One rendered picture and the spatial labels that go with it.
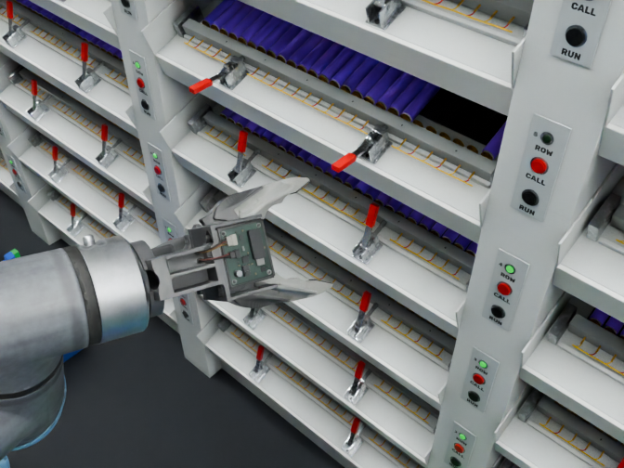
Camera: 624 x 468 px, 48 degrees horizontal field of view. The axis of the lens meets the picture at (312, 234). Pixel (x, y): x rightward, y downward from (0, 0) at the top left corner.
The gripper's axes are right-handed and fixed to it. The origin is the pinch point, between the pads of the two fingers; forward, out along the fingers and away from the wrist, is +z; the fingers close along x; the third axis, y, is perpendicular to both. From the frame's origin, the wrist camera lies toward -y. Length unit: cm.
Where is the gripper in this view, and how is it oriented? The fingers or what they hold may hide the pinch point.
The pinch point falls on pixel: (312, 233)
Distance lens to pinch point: 75.4
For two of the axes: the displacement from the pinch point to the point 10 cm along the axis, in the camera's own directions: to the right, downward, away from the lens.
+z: 8.5, -2.2, 4.8
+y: 4.8, -0.5, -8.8
